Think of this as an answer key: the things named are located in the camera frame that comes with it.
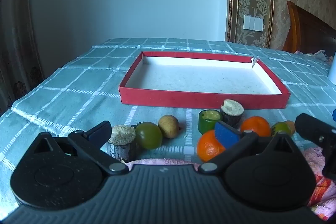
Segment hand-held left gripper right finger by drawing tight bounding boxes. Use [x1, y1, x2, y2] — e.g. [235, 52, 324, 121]
[198, 121, 302, 176]

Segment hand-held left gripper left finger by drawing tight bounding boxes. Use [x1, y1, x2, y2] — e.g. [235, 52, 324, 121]
[26, 120, 129, 176]

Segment dark sugarcane piece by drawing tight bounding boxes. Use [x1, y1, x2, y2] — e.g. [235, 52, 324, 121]
[106, 125, 137, 163]
[220, 99, 244, 129]

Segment green cucumber piece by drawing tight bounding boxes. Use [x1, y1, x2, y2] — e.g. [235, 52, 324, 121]
[198, 110, 223, 135]

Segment orange tangerine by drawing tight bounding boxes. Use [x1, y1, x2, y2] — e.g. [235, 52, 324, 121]
[197, 130, 226, 164]
[240, 116, 271, 137]

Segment small brown round fruit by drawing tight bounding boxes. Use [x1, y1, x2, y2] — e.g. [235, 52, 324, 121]
[285, 120, 296, 135]

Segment small green tangerine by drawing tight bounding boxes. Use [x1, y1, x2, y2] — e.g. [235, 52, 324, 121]
[270, 122, 292, 136]

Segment large green tangerine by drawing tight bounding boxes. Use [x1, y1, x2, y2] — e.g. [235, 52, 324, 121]
[135, 122, 163, 149]

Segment large brown round fruit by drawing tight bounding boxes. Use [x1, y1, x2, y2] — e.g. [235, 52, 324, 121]
[158, 115, 181, 139]

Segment red shallow cardboard box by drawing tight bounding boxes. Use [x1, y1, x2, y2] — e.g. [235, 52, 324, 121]
[119, 51, 290, 110]

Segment white plastic container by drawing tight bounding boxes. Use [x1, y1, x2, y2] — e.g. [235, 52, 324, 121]
[328, 56, 336, 85]

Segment teal checked tablecloth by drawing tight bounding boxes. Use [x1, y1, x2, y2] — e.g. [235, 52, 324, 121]
[0, 38, 336, 214]

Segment crumpled clothes pile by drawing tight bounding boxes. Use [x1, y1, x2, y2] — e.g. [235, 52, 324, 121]
[294, 49, 334, 63]

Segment wooden headboard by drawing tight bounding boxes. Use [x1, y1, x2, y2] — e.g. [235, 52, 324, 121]
[282, 0, 336, 55]

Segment dark patterned curtain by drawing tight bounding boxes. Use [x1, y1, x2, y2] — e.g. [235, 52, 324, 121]
[0, 0, 45, 114]

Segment white wall light switch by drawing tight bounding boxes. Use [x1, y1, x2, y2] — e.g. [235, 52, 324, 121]
[243, 15, 264, 31]

